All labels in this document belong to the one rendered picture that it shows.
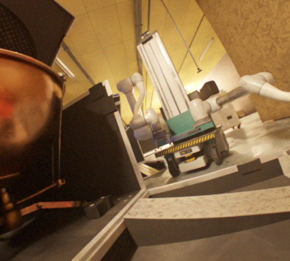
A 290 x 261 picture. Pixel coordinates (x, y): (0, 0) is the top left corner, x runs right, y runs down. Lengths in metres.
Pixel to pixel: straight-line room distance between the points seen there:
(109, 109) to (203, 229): 0.85
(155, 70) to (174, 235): 1.80
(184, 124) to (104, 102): 1.00
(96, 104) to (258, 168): 1.07
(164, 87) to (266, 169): 1.43
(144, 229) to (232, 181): 0.53
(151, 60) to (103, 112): 1.25
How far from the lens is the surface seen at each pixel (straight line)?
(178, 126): 1.80
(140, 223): 0.72
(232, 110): 3.87
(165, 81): 1.98
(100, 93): 1.13
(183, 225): 0.68
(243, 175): 0.97
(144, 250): 0.76
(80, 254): 0.62
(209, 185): 0.96
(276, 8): 2.82
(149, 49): 2.21
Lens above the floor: 0.42
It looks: 10 degrees up
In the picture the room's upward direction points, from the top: 21 degrees counter-clockwise
